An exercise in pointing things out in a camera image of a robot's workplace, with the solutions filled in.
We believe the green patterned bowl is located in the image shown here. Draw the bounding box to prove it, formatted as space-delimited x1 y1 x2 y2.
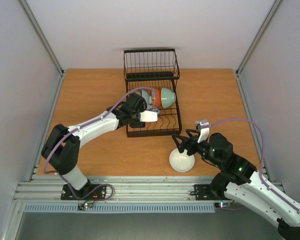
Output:
141 90 152 105

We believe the left green circuit board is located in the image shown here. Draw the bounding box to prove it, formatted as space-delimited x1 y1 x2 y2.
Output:
77 202 94 211

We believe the grey slotted cable duct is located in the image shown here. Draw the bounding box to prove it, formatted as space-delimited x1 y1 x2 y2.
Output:
24 202 215 214

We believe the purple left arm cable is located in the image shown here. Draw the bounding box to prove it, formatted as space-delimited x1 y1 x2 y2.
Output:
42 86 161 201

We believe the plain mint green bowl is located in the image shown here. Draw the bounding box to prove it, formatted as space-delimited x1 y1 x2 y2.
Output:
160 87 176 109

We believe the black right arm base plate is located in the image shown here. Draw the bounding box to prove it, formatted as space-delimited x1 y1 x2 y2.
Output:
189 184 231 201

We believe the orange bowl white inside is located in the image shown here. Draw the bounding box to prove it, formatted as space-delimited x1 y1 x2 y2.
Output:
151 88 162 108

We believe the aluminium rail frame front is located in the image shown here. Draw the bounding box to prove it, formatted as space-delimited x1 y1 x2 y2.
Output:
13 174 214 203

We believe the green circuit board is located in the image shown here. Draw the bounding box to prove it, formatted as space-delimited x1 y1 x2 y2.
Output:
214 201 233 209
77 202 94 211

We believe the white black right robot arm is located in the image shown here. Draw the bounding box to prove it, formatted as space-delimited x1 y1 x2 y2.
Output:
172 129 300 240

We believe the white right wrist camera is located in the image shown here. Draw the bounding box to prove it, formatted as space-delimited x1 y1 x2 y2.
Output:
195 119 210 143

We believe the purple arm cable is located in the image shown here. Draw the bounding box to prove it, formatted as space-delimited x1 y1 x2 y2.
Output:
208 117 300 221
42 86 161 201

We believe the red white patterned bowl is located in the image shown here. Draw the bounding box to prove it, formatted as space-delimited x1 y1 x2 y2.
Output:
146 105 161 115

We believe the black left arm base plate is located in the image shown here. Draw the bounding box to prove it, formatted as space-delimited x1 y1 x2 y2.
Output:
60 184 107 201

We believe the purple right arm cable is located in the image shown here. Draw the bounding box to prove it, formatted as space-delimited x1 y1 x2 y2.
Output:
208 117 300 221

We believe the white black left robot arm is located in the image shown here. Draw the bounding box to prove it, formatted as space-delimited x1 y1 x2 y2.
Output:
41 93 147 199

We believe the black wire dish rack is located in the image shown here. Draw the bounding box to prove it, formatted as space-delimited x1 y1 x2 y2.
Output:
123 48 182 138

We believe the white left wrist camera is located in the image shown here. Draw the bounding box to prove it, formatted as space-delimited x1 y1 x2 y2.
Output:
139 110 158 123

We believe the right green circuit board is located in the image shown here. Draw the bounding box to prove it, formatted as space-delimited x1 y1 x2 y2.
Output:
214 201 233 209

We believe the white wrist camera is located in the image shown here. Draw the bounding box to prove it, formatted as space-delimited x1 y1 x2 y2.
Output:
139 110 158 123
195 119 210 143

